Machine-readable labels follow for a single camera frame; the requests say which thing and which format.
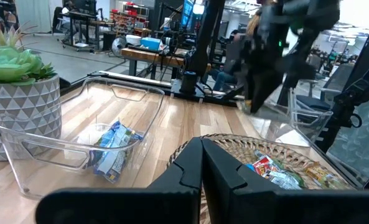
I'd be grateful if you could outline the person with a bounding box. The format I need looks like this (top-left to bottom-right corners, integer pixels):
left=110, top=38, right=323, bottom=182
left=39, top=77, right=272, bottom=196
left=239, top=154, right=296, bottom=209
left=202, top=29, right=250, bottom=93
left=246, top=14, right=261, bottom=37

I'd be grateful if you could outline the blue box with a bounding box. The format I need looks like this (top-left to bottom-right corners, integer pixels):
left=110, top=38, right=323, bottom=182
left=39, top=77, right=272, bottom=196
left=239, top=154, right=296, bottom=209
left=140, top=37, right=162, bottom=51

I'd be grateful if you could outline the green succulent plant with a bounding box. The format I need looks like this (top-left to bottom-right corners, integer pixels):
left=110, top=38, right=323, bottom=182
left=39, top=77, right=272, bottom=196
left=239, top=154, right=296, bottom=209
left=0, top=23, right=57, bottom=86

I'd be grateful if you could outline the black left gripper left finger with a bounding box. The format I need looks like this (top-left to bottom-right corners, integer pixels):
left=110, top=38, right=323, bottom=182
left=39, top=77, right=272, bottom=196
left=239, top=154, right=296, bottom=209
left=34, top=136, right=203, bottom=224

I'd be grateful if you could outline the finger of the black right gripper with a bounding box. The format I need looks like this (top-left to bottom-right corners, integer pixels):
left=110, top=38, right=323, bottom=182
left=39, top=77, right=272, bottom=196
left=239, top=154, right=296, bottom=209
left=249, top=73, right=266, bottom=113
left=255, top=73, right=284, bottom=113

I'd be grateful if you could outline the small grey fan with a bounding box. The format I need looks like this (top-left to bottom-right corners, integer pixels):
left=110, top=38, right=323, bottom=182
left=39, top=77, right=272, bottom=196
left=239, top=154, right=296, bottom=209
left=111, top=36, right=128, bottom=57

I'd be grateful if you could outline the light blue white granola bar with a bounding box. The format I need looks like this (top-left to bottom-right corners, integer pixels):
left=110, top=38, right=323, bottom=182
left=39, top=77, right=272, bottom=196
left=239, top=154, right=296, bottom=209
left=96, top=121, right=144, bottom=149
left=92, top=146, right=135, bottom=184

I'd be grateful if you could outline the grey office chair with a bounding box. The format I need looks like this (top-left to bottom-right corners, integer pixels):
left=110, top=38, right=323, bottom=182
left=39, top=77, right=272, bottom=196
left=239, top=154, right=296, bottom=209
left=292, top=62, right=358, bottom=113

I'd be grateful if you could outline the black office desk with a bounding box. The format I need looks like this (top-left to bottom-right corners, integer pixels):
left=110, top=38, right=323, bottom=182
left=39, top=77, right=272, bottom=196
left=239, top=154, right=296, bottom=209
left=59, top=11, right=116, bottom=52

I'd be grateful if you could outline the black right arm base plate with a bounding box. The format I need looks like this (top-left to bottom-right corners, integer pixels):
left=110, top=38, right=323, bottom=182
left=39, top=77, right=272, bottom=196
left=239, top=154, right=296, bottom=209
left=170, top=79, right=205, bottom=104

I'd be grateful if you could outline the green white granola bar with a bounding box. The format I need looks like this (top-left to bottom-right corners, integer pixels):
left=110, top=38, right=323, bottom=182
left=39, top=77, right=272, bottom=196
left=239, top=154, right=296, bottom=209
left=264, top=170, right=303, bottom=190

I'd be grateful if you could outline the red parts shelf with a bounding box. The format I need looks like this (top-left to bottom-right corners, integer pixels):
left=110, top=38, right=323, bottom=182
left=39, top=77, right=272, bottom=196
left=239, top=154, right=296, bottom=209
left=110, top=2, right=151, bottom=37

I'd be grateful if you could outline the blue-lit monitor screen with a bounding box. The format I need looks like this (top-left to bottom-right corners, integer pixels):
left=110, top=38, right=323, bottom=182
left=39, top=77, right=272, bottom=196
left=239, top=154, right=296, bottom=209
left=180, top=0, right=195, bottom=30

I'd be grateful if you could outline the round woven wicker basket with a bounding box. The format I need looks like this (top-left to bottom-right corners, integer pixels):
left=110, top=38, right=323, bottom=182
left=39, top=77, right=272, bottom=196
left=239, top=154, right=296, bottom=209
left=167, top=133, right=356, bottom=224

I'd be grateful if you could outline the white triangle-patterned plant pot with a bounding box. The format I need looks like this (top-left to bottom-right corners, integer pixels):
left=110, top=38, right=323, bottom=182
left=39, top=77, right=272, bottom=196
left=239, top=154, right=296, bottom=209
left=0, top=74, right=62, bottom=161

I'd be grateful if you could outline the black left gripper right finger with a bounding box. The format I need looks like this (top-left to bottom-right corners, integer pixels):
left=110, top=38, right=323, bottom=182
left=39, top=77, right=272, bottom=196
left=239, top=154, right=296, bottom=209
left=202, top=138, right=369, bottom=224

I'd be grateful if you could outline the clear plastic bin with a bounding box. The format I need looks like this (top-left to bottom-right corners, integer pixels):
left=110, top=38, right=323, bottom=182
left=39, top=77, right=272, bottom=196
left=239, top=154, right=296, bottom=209
left=240, top=88, right=364, bottom=187
left=0, top=77, right=166, bottom=200

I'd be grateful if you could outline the white container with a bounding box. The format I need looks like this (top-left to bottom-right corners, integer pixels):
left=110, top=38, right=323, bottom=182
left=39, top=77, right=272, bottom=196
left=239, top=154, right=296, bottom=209
left=125, top=34, right=142, bottom=47

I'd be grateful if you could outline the wooden workbench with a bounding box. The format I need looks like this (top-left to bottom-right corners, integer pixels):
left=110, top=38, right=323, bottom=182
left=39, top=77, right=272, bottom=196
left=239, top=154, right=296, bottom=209
left=121, top=47, right=213, bottom=82

